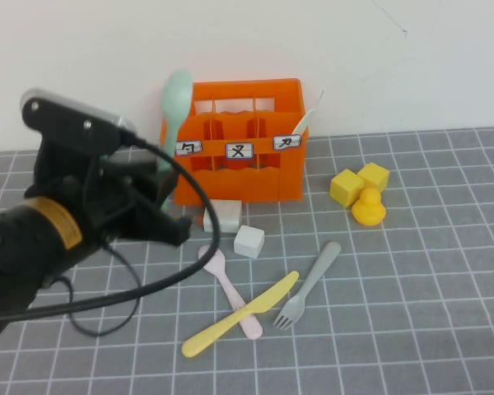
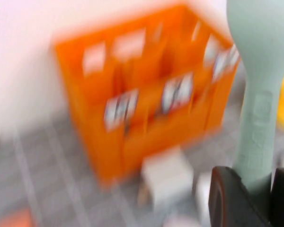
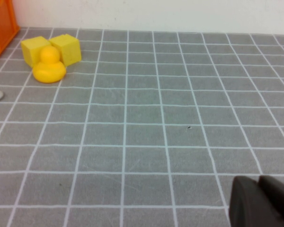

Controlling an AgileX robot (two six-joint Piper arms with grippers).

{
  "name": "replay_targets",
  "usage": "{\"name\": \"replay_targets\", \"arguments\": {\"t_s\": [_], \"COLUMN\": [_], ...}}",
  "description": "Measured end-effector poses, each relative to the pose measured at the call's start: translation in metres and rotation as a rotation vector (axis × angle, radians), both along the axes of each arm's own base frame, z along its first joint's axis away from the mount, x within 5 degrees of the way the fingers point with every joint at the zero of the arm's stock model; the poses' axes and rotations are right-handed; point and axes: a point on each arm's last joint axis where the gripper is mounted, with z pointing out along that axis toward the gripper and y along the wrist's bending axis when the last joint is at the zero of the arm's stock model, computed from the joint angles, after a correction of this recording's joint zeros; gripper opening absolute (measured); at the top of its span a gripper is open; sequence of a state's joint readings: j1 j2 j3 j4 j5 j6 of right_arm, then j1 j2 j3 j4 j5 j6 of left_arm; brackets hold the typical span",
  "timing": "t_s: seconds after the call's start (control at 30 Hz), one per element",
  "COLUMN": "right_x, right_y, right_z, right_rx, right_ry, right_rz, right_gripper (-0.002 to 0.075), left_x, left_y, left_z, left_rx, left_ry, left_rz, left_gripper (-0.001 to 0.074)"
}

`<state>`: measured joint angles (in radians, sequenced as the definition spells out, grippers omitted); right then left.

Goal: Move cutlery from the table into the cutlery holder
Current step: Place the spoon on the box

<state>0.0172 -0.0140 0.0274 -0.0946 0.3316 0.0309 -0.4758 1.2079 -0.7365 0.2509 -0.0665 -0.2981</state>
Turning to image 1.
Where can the white label reading 刀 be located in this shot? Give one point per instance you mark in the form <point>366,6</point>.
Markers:
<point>287,142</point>

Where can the white label reading 勺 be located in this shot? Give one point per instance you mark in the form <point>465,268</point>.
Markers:
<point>188,148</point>

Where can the white label reading 叉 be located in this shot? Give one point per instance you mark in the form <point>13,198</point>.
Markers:
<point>239,150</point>

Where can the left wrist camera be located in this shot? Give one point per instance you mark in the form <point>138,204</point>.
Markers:
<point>66,115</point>

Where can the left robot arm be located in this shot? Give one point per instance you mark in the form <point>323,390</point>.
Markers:
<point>20,255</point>

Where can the yellow rubber duck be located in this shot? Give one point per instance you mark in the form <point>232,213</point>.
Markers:
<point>367,210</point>

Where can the white plastic knife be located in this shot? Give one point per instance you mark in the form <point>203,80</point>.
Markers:
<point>304,121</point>

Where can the grey plastic fork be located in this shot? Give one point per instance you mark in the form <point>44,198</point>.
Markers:
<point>313,275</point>

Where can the yellow plastic knife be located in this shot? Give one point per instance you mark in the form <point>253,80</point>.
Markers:
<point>206,339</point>

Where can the green plastic spoon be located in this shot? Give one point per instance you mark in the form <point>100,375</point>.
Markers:
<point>177,98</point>

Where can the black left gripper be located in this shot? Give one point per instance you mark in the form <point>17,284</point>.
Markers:
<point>90,193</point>

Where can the white foam cube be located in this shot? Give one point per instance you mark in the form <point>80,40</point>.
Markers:
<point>248,242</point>

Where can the pink plastic spoon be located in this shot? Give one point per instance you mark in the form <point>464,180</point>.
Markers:
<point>251,325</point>

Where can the orange plastic cutlery holder crate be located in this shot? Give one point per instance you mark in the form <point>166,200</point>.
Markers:
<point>251,185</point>

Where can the white power plug adapter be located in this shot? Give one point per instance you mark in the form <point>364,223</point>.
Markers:
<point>230,216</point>

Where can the yellow foam cube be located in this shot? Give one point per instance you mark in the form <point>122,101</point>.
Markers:
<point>345,187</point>
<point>374,175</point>

